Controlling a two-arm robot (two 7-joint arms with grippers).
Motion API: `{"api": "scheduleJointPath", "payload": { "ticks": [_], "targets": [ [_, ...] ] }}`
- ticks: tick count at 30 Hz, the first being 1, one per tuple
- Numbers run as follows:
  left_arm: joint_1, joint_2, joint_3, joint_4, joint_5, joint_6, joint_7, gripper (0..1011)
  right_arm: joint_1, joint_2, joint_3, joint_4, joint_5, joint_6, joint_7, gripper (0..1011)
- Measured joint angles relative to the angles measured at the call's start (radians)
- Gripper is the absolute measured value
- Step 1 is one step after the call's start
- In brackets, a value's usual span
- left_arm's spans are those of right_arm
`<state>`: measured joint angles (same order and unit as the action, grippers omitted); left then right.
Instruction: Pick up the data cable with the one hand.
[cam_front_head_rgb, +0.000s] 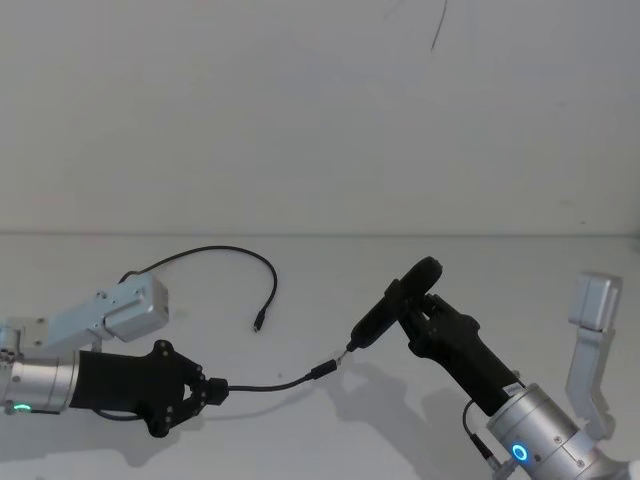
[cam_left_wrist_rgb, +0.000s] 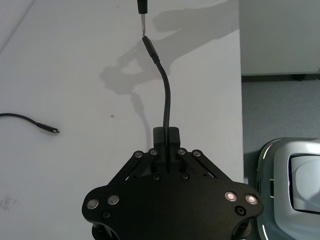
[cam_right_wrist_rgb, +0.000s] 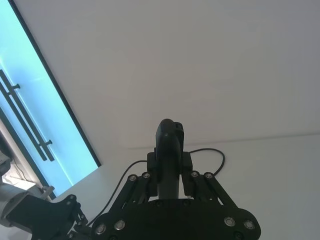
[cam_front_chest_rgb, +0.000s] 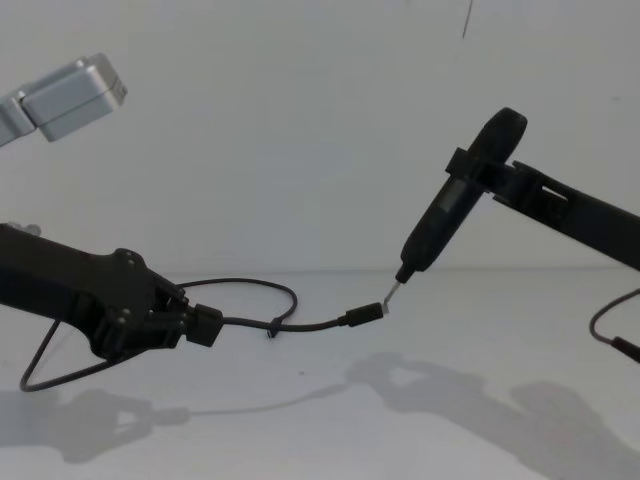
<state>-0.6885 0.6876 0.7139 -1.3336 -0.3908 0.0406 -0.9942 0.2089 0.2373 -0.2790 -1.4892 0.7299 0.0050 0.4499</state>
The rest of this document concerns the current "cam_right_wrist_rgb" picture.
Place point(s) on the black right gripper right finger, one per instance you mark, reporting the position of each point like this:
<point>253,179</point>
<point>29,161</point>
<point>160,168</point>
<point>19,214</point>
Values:
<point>200,185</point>

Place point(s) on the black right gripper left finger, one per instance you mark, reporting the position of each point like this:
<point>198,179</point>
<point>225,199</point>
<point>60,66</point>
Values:
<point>167,162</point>

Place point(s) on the glass door with black frame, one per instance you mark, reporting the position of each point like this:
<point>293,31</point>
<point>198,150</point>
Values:
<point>37,100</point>

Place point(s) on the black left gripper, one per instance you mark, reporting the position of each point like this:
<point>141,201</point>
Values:
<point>37,217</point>

